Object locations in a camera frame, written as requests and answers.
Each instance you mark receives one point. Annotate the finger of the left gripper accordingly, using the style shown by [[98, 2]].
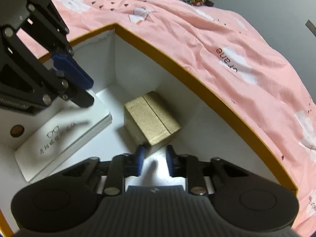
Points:
[[71, 71]]

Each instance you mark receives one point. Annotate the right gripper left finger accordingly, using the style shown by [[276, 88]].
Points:
[[119, 168]]

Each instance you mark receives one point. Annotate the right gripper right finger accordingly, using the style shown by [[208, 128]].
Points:
[[190, 168]]

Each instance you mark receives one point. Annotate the gold gift box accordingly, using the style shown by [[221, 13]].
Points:
[[149, 121]]

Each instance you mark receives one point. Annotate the white glasses case box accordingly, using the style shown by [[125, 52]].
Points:
[[59, 138]]

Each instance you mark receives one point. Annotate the orange cardboard storage box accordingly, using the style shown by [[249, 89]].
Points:
[[249, 192]]

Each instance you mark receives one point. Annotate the pink cloud print duvet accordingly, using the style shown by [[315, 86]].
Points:
[[228, 55]]

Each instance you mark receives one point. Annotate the black wall socket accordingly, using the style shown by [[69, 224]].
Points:
[[208, 3]]

